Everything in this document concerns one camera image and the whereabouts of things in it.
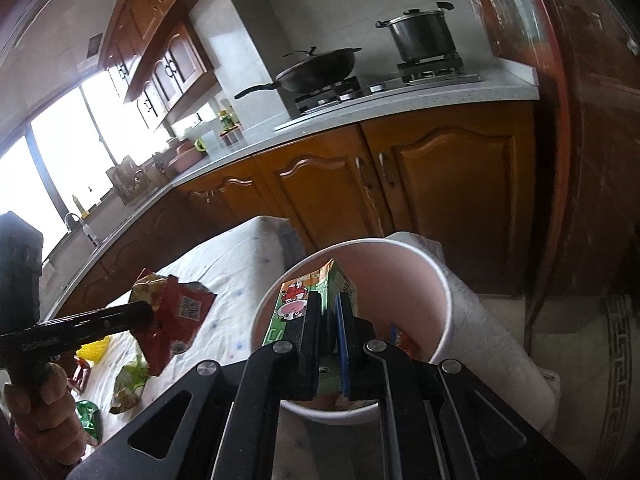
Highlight pink bin with white rim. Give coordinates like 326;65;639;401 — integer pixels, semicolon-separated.
248;239;453;426

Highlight chrome sink faucet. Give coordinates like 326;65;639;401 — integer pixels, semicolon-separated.
64;212;98;248

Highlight green and orange drink carton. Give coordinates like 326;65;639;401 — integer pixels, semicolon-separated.
262;259;358;401

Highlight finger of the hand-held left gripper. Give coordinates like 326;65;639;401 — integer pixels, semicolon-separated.
0;301;156;359

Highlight pink lidded pot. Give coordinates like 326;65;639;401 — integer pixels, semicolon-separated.
167;147;203;173

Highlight condiment bottles set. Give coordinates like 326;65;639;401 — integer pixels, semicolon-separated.
217;110;241;146

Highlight tall wooden wall cabinets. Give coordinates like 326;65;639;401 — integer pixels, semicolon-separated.
100;0;186;86

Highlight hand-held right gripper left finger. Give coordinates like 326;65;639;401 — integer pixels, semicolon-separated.
65;294;323;480

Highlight crushed red can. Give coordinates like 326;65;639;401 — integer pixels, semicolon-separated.
70;360;93;391

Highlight small wooden wall cabinets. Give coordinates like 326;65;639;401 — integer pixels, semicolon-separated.
124;15;223;131

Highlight green and yellow wrapper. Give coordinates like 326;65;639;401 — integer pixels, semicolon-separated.
110;355;151;415

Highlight kitchen window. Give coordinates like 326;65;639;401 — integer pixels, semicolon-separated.
0;72;171;261

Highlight gas stove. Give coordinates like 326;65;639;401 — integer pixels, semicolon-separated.
274;52;483;131

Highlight grey kitchen countertop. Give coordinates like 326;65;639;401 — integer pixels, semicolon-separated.
42;57;541;311

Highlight crushed green can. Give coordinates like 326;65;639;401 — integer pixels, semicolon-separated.
75;400;103;441

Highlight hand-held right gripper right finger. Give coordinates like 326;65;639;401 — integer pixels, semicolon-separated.
336;294;586;480

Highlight red and gold snack wrapper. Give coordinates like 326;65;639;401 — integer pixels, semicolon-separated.
131;268;216;377

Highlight black wok with lid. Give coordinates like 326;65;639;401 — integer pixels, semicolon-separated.
234;46;362;101

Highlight yellow foam fruit net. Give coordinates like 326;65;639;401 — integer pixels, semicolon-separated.
75;337;112;363

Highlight person's left hand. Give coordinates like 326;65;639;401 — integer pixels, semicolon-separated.
5;361;99;467

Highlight wooden base cabinets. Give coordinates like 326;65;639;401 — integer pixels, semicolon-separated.
55;100;538;321

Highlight steel stock pot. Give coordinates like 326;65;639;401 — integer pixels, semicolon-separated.
376;1;456;63

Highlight brown wooden door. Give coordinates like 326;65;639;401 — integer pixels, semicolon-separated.
452;0;640;311

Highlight orange snack wrapper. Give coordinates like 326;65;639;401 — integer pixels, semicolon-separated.
390;327;421;361

